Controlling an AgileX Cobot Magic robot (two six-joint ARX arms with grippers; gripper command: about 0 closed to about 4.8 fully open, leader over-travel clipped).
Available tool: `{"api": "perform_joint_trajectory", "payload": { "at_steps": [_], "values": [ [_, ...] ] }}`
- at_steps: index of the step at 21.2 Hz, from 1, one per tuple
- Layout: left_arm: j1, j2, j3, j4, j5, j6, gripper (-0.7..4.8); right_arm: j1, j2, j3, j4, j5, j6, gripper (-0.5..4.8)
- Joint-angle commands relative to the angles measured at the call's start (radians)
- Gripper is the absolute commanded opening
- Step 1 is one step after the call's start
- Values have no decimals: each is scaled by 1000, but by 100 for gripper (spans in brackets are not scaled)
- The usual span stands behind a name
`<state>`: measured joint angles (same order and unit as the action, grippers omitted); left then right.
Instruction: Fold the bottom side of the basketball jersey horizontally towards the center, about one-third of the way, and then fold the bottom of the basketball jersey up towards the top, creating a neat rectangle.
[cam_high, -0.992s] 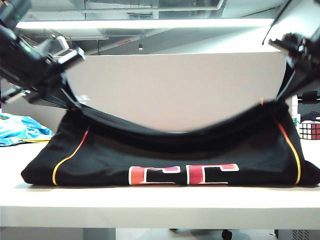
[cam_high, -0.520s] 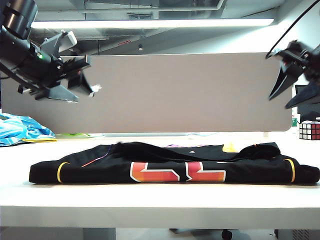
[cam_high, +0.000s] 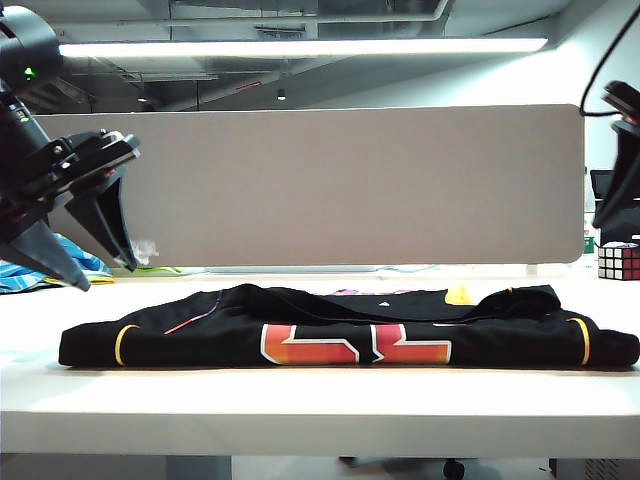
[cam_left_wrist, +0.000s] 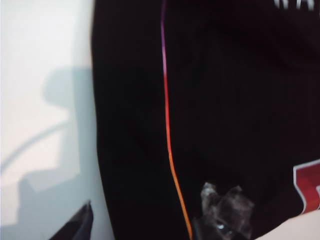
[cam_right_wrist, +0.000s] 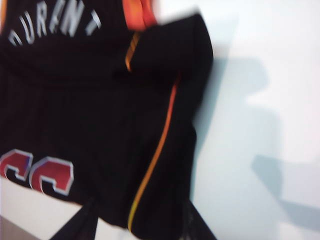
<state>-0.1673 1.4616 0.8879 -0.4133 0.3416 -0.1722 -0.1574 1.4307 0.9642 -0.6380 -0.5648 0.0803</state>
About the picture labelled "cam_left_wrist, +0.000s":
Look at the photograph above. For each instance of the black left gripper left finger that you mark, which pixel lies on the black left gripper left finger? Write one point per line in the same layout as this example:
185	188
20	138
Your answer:
77	225

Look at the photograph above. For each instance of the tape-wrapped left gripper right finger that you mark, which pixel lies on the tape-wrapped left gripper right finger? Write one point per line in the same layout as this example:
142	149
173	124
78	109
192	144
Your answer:
225	215

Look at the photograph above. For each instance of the black basketball jersey number 35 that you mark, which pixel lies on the black basketball jersey number 35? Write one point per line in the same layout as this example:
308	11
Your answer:
225	112

